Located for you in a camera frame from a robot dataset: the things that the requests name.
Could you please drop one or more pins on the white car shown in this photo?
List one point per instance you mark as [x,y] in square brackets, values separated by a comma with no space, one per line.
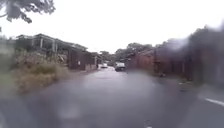
[104,65]

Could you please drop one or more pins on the row of trees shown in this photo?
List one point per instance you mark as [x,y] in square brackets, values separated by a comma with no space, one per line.
[133,50]

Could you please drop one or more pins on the grey asphalt road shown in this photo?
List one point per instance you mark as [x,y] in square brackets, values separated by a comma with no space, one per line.
[110,100]

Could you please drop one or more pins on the long dark shed building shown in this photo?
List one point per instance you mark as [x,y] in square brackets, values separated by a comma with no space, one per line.
[76,56]

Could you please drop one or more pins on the overgrown grass and bushes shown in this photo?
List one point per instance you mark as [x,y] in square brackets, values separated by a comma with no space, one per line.
[33,75]

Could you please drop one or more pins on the overhanging tree branches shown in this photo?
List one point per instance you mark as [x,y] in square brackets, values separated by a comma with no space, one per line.
[15,8]

